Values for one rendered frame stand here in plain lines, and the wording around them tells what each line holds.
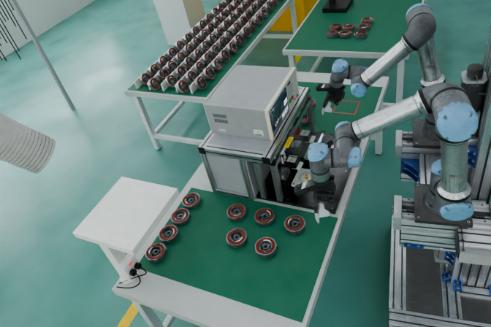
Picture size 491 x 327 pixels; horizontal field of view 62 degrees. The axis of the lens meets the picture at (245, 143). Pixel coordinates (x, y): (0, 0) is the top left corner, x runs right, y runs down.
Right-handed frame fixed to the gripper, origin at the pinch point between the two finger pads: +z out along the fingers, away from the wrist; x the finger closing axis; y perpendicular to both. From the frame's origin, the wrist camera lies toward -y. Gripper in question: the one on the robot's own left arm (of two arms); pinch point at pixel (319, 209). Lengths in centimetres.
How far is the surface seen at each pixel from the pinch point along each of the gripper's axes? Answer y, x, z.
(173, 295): -71, -29, 40
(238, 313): -36, -32, 40
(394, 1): 26, 313, 40
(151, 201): -76, -9, -5
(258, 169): -40, 37, 15
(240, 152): -49, 38, 4
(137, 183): -90, 2, -5
